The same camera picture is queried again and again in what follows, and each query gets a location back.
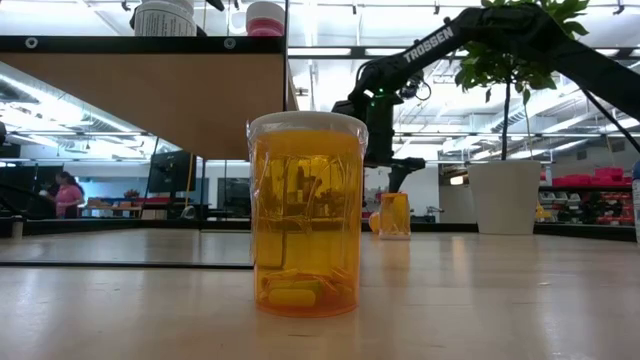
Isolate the black monitor on stand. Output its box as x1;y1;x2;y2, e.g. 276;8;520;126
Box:
149;149;198;221

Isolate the green leafy plant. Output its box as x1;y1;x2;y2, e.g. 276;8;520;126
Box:
452;0;591;162

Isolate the rack with red bins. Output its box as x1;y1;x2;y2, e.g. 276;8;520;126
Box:
537;166;637;226

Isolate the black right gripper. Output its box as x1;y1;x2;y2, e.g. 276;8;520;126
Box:
363;97;427;196

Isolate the black hanging camera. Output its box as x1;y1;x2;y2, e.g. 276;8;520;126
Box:
398;69;432;102

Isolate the wooden tray board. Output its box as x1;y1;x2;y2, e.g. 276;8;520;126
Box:
0;34;300;271

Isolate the white bottle barcode label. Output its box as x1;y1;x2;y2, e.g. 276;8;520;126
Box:
133;0;198;38

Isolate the person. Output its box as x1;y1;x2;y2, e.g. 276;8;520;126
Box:
47;171;85;220

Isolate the black aluminium table frame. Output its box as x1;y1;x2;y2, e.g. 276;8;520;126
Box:
0;215;640;244

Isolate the pink medicine bottle white cap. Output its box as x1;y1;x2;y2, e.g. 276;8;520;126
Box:
245;0;287;38

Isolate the white plant pot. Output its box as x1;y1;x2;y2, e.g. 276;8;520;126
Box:
467;158;543;236

